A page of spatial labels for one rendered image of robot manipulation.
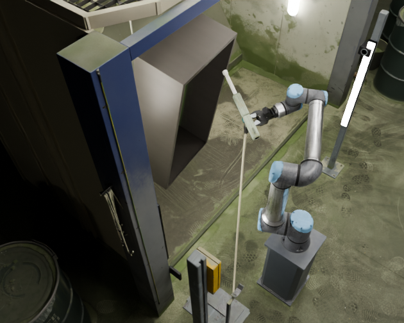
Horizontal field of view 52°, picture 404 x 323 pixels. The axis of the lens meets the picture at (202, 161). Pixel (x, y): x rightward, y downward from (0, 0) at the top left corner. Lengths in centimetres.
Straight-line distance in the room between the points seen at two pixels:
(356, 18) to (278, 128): 125
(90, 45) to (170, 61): 98
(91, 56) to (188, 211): 240
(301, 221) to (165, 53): 131
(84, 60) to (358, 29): 314
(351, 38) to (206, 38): 196
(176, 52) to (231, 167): 173
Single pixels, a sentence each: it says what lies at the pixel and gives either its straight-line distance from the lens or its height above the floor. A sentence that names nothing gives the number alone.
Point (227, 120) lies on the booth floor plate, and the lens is 440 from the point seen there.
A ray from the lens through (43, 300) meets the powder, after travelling 261.
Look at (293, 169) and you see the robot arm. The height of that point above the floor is 148.
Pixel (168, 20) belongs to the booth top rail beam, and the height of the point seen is 229.
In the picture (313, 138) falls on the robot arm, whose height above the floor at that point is 149.
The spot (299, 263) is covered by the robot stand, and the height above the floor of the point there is 64.
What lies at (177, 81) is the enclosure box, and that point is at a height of 164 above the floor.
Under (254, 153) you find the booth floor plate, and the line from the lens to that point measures 411.
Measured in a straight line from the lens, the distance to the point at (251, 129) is 249.
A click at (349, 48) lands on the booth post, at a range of 435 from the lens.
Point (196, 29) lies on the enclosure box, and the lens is 271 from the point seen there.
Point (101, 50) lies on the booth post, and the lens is 152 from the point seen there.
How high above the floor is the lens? 313
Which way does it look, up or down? 50 degrees down
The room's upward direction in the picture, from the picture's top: 2 degrees counter-clockwise
